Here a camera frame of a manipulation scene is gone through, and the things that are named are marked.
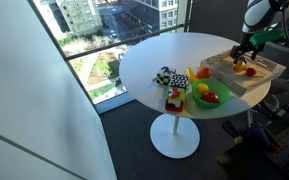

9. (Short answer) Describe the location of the zebra print soft cube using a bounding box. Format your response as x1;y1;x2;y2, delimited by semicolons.
156;65;177;87

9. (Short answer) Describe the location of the yellow banana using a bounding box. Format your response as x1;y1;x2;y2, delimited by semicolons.
184;66;197;84

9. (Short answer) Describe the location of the red strawberry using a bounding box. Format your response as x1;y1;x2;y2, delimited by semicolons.
245;67;257;77

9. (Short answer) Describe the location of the red apple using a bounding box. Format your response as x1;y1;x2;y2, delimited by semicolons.
200;91;221;104

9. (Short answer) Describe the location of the dark window rail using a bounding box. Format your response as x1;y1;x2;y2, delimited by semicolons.
63;23;186;61

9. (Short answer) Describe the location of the yellow lemon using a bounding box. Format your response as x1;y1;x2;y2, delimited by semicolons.
196;82;210;95

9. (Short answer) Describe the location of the green plastic bowl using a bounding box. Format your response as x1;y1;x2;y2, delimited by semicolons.
191;77;232;110

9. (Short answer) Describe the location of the white grey building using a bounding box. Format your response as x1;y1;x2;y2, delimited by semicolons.
133;0;180;33

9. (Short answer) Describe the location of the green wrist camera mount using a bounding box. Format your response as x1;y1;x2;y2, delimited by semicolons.
249;28;286;47

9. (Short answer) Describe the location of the black white patterned soft cube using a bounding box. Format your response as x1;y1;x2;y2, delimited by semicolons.
168;73;189;90

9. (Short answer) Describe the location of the pale green building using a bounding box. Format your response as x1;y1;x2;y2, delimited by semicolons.
55;0;104;36

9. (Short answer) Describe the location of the yellow bell pepper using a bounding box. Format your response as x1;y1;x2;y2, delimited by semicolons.
232;60;247;73

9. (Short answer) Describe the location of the grey office chair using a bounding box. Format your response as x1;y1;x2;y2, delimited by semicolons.
260;41;289;95

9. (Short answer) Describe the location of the green soft cube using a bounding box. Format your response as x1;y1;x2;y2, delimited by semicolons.
166;86;187;103

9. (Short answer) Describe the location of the white table pedestal base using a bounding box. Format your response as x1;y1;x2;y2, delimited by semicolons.
149;113;201;160

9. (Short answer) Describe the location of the wooden slatted tray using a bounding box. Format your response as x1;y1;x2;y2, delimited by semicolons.
199;48;287;97

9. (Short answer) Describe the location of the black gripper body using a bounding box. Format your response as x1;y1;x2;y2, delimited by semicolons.
231;39;265;57

